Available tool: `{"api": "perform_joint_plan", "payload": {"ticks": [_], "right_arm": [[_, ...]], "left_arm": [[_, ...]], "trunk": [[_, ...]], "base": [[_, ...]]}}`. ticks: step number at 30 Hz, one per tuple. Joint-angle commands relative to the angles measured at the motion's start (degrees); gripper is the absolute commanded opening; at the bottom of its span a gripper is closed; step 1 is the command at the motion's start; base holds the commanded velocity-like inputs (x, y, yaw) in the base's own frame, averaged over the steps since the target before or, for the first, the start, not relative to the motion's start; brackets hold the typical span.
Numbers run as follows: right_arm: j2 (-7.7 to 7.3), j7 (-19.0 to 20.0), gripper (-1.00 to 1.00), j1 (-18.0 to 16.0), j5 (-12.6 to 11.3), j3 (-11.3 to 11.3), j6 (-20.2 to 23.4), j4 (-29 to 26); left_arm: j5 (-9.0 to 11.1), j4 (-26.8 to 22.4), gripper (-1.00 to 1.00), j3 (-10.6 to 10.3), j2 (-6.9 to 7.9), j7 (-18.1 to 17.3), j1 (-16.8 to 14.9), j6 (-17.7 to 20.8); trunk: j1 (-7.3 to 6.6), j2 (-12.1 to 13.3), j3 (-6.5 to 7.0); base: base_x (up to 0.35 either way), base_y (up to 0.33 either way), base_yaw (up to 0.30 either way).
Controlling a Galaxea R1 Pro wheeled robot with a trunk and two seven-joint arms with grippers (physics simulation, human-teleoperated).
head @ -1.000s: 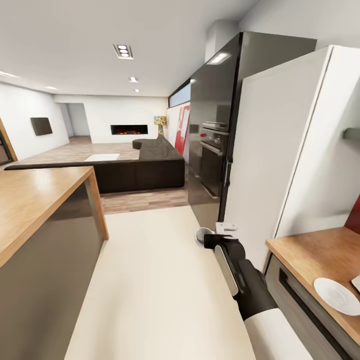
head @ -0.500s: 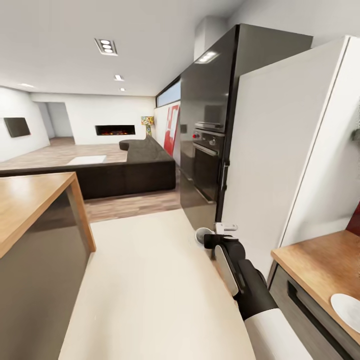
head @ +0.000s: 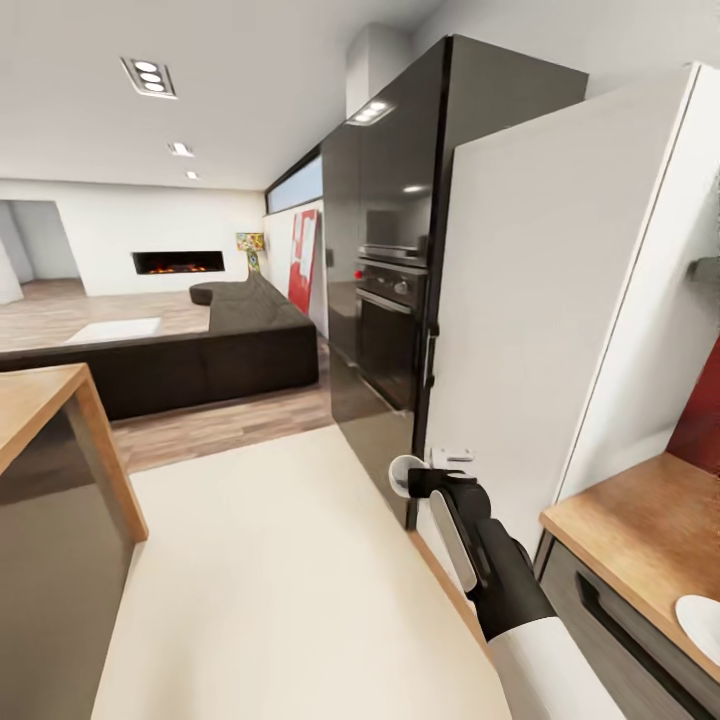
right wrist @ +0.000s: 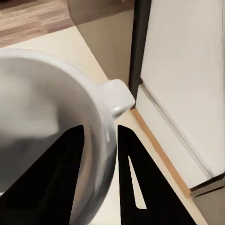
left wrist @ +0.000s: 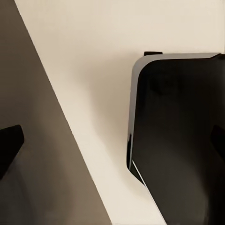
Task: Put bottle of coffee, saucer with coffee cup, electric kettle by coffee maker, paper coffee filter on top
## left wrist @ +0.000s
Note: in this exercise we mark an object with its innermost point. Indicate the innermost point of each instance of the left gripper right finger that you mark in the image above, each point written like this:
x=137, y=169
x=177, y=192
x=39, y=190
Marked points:
x=218, y=139

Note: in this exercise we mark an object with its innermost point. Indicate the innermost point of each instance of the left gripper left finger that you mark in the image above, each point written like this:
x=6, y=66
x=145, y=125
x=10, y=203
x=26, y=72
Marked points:
x=11, y=140

